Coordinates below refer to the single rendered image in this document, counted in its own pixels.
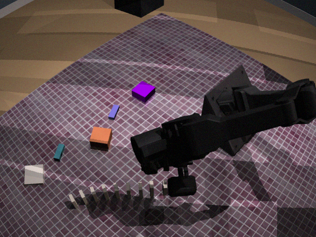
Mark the orange block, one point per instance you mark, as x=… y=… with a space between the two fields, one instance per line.
x=101 y=137

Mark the purple block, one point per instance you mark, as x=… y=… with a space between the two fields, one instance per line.
x=143 y=91

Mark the blue rectangular block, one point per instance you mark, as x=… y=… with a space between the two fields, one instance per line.
x=113 y=112

